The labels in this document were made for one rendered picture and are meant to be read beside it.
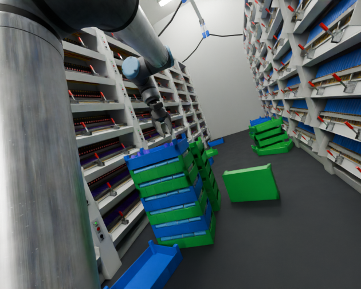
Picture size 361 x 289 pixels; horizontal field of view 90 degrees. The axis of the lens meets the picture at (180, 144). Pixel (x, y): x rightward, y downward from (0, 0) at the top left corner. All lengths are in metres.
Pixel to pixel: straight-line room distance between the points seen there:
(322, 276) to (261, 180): 0.55
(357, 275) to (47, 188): 0.85
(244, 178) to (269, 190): 0.15
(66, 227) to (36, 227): 0.03
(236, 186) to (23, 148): 1.16
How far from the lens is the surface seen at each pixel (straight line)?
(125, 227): 1.27
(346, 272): 0.88
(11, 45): 0.33
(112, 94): 1.64
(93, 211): 1.10
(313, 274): 0.86
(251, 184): 1.24
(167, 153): 0.88
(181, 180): 0.90
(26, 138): 0.26
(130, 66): 0.90
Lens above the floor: 0.62
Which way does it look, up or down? 6 degrees down
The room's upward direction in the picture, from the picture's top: 20 degrees counter-clockwise
